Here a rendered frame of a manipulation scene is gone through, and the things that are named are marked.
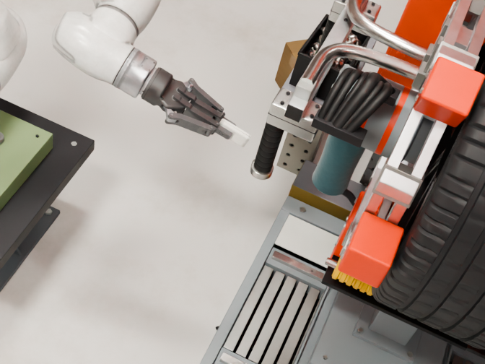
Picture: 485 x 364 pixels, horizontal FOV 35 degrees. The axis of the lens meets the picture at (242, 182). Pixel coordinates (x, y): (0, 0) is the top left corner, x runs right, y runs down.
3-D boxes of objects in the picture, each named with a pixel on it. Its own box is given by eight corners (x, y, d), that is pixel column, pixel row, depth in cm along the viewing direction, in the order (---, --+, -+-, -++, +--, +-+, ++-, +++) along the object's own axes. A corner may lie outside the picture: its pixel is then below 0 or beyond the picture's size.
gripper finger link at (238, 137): (221, 120, 160) (220, 122, 159) (250, 137, 161) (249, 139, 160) (216, 128, 162) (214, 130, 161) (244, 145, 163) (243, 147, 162)
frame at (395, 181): (347, 315, 153) (454, 131, 112) (316, 300, 154) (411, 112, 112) (416, 141, 188) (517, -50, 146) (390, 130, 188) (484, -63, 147)
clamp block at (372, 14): (367, 37, 157) (376, 16, 153) (327, 19, 158) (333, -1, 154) (374, 24, 160) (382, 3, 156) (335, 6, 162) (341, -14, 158)
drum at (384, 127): (409, 184, 150) (436, 136, 140) (309, 139, 153) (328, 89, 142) (426, 139, 159) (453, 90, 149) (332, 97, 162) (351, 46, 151)
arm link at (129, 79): (140, 39, 157) (165, 54, 158) (126, 66, 164) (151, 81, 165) (121, 66, 151) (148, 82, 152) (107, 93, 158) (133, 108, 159)
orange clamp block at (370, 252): (392, 250, 135) (377, 289, 129) (351, 232, 136) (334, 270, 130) (405, 227, 130) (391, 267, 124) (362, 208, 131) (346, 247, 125)
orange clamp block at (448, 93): (455, 128, 122) (468, 117, 113) (410, 109, 123) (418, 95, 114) (473, 89, 123) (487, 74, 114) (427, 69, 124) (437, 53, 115)
